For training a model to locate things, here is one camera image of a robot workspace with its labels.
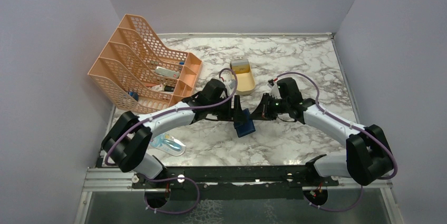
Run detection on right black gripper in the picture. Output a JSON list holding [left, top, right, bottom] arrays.
[[249, 92, 289, 121]]

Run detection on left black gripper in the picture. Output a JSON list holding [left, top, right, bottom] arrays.
[[208, 95, 246, 123]]

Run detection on dark blue card holder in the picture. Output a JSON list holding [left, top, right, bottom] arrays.
[[234, 109, 256, 138]]

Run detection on beige oval tray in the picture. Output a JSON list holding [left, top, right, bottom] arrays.
[[236, 66, 256, 95]]

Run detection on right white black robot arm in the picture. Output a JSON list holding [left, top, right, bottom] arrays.
[[250, 77, 396, 186]]

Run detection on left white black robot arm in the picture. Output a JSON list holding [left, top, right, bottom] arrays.
[[101, 79, 248, 188]]

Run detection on stack of credit cards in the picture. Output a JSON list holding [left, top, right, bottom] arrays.
[[230, 59, 250, 74]]

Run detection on small black item in organizer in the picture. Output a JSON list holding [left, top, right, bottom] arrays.
[[163, 85, 175, 92]]

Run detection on clear blister pack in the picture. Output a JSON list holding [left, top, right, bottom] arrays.
[[150, 133, 186, 157]]

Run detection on white grey eraser box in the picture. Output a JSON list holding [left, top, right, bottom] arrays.
[[154, 66, 180, 79]]

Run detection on blue item in organizer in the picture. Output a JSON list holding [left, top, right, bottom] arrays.
[[128, 91, 139, 101]]

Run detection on orange plastic file organizer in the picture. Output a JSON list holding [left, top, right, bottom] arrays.
[[88, 14, 202, 113]]

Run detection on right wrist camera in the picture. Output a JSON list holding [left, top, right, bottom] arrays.
[[268, 79, 280, 99]]

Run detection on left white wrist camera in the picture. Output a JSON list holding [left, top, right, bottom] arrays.
[[223, 79, 236, 95]]

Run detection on black mounting rail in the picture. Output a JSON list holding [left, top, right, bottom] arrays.
[[132, 165, 339, 201]]

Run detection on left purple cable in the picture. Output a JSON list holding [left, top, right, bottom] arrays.
[[104, 68, 239, 215]]

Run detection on purple cable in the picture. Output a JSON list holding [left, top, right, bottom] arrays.
[[104, 68, 239, 215], [274, 71, 399, 213]]

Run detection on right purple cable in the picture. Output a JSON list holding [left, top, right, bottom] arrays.
[[274, 71, 399, 213]]

